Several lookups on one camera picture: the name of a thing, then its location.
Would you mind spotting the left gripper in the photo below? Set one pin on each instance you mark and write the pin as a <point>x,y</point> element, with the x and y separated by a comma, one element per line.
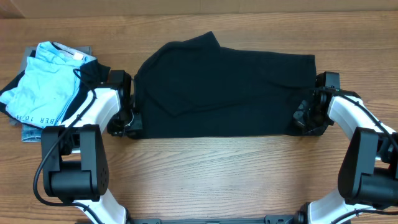
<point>115,130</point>

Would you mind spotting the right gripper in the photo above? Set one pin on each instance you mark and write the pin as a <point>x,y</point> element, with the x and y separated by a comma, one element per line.
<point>304,116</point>

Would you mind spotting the black t-shirt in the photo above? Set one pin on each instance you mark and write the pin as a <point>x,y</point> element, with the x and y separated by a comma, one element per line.
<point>197,88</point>

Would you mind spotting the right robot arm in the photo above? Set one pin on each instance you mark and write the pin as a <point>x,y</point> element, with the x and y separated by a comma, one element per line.
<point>367,180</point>

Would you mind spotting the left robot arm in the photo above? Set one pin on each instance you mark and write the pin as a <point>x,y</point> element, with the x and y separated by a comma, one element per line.
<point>74,170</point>

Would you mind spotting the black folded garment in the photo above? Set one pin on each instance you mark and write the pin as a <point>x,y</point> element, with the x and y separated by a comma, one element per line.
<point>51,88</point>

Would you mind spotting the grey folded garment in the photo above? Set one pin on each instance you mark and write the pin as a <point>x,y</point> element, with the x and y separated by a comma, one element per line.
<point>25,54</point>

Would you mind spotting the light blue folded t-shirt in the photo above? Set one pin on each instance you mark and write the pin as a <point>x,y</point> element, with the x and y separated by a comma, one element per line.
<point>46,87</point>

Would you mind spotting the folded blue jeans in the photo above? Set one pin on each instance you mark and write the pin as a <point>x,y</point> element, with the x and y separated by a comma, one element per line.
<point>30,134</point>

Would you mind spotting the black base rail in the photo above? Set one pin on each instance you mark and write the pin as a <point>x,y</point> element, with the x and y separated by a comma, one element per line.
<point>268,219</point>

